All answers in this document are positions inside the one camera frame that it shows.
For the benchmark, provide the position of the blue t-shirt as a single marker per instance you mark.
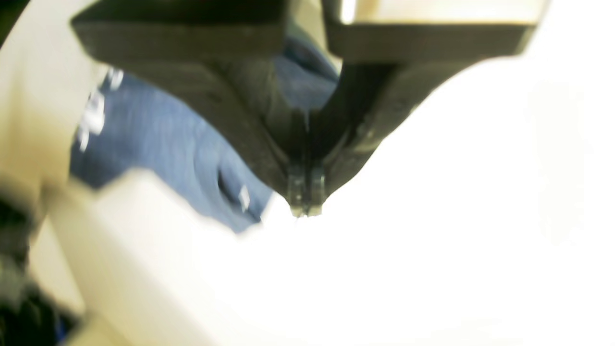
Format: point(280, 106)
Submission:
point(147, 128)

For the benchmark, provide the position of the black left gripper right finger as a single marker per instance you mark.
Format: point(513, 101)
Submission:
point(394, 54)

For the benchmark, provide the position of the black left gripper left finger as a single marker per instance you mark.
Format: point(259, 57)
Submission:
point(218, 57)

